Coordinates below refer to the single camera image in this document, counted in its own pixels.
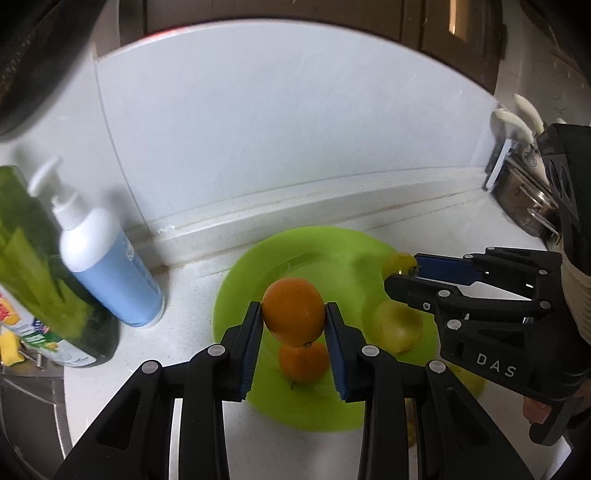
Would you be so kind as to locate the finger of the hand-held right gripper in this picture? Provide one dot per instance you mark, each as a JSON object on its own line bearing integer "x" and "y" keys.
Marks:
{"x": 415, "y": 290}
{"x": 443, "y": 267}

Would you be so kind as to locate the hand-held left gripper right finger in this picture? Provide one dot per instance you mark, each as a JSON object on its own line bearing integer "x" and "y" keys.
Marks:
{"x": 334, "y": 353}

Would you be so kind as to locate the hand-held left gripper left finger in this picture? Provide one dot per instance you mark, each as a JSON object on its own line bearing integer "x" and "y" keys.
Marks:
{"x": 251, "y": 344}

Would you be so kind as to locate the small yellow fruit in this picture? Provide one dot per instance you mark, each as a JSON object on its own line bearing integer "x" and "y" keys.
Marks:
{"x": 399, "y": 264}

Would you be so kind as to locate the orange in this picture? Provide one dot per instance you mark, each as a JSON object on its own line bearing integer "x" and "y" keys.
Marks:
{"x": 302, "y": 364}
{"x": 293, "y": 311}

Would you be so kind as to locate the green plastic plate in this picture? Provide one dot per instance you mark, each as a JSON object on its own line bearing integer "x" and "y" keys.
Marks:
{"x": 286, "y": 258}

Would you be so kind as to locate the person's right hand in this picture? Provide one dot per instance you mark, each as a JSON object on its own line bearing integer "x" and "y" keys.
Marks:
{"x": 535, "y": 410}

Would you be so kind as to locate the yellow-green fruit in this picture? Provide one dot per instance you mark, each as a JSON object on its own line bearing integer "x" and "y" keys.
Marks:
{"x": 468, "y": 376}

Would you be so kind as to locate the yellow lemon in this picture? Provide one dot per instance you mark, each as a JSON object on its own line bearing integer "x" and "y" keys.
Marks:
{"x": 397, "y": 327}

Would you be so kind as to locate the steel utensil rack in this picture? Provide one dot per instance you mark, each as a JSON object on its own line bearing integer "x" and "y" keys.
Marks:
{"x": 521, "y": 194}

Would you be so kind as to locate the white pump bottle blue label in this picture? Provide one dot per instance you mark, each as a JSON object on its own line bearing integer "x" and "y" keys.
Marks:
{"x": 106, "y": 272}

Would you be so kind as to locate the green dish soap bottle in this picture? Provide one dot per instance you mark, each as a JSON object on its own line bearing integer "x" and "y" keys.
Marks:
{"x": 41, "y": 277}

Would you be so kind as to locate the steel sink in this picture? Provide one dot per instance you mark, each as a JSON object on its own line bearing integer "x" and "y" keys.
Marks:
{"x": 27, "y": 415}

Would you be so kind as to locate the yellow sponge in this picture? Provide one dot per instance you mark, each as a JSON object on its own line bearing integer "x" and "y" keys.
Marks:
{"x": 9, "y": 348}

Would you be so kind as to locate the dark wooden cabinet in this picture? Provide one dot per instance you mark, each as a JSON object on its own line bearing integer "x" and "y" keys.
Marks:
{"x": 323, "y": 18}

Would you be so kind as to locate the dark mesh strainer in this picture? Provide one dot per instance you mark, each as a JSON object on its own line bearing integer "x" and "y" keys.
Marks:
{"x": 32, "y": 69}

